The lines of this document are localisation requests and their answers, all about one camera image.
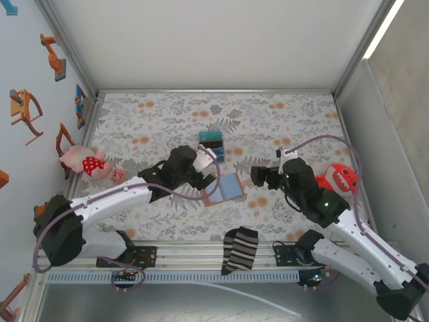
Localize floral printed table mat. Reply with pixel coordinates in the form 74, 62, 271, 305
68, 92, 379, 242

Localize black beige striped sock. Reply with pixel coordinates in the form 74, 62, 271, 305
221, 226, 259, 276

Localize orange grey claw sticker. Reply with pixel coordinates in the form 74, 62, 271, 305
9, 89, 44, 147

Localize round black circuit board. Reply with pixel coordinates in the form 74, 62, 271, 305
297, 268, 332, 288

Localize pink plush toy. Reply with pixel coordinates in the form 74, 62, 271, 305
59, 144, 127, 184

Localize red monster plush toy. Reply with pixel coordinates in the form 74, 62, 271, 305
314, 163, 359, 197

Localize aluminium frame bar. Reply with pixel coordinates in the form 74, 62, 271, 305
62, 95, 105, 202
333, 95, 379, 241
95, 88, 336, 98

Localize white slotted cable duct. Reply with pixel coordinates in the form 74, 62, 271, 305
46, 270, 300, 284

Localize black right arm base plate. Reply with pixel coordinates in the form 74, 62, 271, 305
274, 243, 336, 268

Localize blue orange machine sticker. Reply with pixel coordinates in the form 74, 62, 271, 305
74, 83, 87, 130

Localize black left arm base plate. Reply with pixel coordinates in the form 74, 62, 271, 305
96, 246, 158, 268

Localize wide aluminium extrusion rail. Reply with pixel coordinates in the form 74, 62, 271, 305
33, 239, 400, 272

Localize tan leather card holder wallet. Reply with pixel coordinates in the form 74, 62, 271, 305
200, 172, 245, 207

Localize white light strip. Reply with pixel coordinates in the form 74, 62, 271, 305
361, 0, 408, 61

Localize small circuit board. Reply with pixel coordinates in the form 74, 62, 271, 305
111, 270, 137, 286

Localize aluminium frame post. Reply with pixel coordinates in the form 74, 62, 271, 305
333, 0, 398, 98
36, 0, 100, 98

